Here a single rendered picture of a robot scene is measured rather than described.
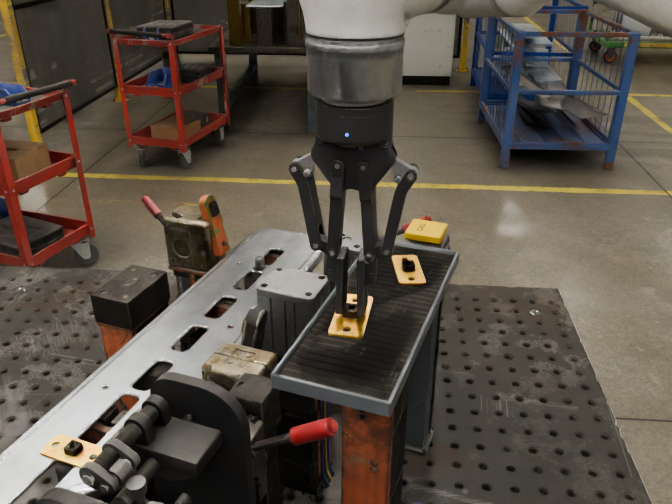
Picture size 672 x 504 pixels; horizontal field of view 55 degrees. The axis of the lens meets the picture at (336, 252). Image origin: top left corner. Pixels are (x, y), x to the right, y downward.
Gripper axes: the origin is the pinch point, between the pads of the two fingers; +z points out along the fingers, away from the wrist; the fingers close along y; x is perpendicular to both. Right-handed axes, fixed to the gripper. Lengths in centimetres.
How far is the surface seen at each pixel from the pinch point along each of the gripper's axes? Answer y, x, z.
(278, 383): 7.1, 6.2, 10.3
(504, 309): -25, -88, 56
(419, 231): -5.0, -35.0, 10.1
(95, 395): 38.2, -4.5, 26.0
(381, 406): -4.6, 8.1, 9.9
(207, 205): 39, -53, 17
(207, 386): 12.9, 11.7, 7.1
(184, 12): 323, -692, 67
